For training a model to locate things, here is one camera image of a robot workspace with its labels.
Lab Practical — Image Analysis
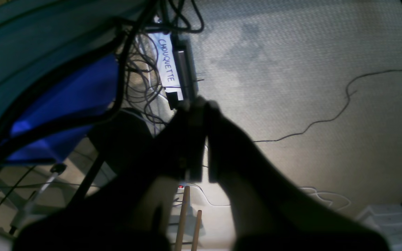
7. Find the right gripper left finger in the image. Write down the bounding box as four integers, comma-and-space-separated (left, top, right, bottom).
16, 98, 208, 251

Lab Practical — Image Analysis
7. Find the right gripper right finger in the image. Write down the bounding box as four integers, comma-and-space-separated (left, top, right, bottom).
205, 101, 389, 251

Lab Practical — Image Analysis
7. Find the wooden stick left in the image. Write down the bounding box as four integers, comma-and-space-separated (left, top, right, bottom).
174, 186, 190, 251

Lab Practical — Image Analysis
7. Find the wooden stick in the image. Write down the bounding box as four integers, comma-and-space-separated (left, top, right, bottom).
174, 186, 190, 251
191, 210, 202, 251

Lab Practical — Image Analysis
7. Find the wooden stick right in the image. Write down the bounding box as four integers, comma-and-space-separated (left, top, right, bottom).
191, 210, 202, 251

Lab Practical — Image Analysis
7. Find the blue plastic box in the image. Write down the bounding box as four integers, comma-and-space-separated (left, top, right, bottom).
0, 53, 118, 143

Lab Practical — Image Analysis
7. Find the white label strip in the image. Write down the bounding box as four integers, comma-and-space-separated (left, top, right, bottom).
150, 33, 181, 93

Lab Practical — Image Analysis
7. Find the black floor cable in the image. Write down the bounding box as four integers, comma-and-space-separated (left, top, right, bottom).
253, 59, 402, 143

